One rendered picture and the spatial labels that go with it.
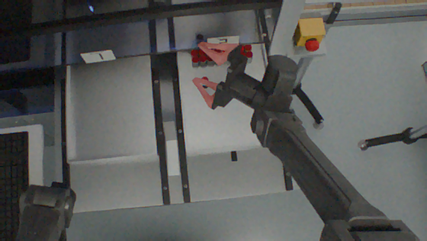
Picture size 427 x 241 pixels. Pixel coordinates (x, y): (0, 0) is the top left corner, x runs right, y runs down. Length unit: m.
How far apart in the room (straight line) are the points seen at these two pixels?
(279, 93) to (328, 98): 1.46
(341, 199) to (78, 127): 0.89
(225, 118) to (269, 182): 0.22
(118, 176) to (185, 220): 0.89
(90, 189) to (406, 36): 1.95
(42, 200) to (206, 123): 0.62
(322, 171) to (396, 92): 1.82
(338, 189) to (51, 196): 0.46
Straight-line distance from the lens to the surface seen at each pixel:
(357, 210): 0.53
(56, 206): 0.71
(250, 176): 1.19
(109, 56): 1.17
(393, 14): 1.45
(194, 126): 1.21
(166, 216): 2.06
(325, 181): 0.58
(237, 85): 0.85
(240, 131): 1.21
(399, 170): 2.29
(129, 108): 1.24
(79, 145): 1.25
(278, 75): 0.78
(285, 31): 1.14
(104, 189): 1.21
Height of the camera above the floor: 2.05
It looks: 75 degrees down
